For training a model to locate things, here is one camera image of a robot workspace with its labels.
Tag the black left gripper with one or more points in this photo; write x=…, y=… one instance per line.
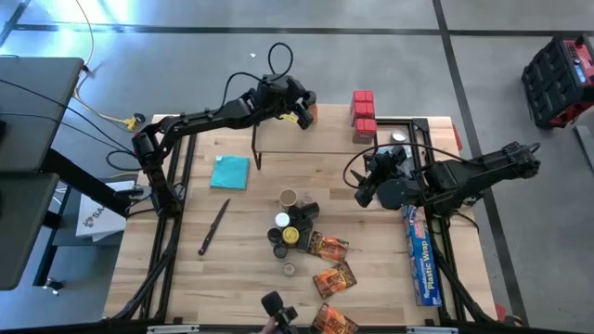
x=283, y=95

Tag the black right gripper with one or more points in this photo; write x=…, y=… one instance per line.
x=396, y=185

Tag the orange spice jar black lid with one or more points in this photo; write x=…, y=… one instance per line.
x=315, y=113

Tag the green tin black lid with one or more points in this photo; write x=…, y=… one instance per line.
x=304, y=225
x=311, y=210
x=304, y=240

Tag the brown spice jar black lid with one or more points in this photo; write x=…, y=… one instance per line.
x=294, y=212

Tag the black can yellow lid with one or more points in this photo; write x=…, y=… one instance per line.
x=291, y=235

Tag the white lid spice jar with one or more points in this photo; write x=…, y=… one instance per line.
x=282, y=219

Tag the purple label jar black lid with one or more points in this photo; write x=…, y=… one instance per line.
x=275, y=235

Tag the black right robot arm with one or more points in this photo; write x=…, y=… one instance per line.
x=464, y=174

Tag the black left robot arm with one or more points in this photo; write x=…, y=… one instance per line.
x=209, y=115

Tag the wooden shelf black legs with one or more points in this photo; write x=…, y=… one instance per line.
x=325, y=134

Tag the small metal tealight cup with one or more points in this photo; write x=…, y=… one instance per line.
x=399, y=136

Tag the blue plastic wrap box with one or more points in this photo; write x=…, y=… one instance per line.
x=423, y=260

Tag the teal cleaning cloth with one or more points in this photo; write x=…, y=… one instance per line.
x=230, y=171

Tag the green herb jar black lid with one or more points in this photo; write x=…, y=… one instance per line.
x=280, y=251

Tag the red table clamp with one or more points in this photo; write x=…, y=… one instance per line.
x=458, y=137
x=500, y=312

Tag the glass saffron jar cork lid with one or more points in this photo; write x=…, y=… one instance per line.
x=289, y=269

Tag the black handheld device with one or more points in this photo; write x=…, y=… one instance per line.
x=278, y=306

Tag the black kitchen knife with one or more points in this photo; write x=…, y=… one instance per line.
x=213, y=229

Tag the person's hand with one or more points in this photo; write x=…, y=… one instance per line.
x=270, y=328

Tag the black red tool case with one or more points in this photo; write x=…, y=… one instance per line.
x=557, y=79

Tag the black desk support beam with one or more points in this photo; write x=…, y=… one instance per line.
x=83, y=183

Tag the grey desk top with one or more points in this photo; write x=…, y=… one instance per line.
x=37, y=111
x=23, y=232

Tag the black aluminium table frame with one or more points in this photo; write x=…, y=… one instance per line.
x=420, y=123

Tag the silver camera mount bracket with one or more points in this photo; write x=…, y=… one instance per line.
x=431, y=330
x=172, y=329

